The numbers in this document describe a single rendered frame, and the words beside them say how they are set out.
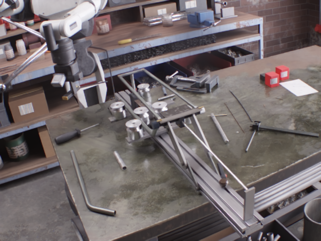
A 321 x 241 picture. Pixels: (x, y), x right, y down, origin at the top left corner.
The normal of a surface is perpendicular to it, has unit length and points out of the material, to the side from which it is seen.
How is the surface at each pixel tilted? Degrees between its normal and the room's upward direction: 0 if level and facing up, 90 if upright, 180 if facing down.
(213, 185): 0
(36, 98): 91
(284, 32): 90
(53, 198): 0
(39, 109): 90
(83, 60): 76
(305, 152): 0
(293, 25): 90
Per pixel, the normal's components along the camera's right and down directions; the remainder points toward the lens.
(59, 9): 0.01, 0.28
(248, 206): 0.40, 0.40
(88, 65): 0.49, 0.12
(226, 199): -0.11, -0.87
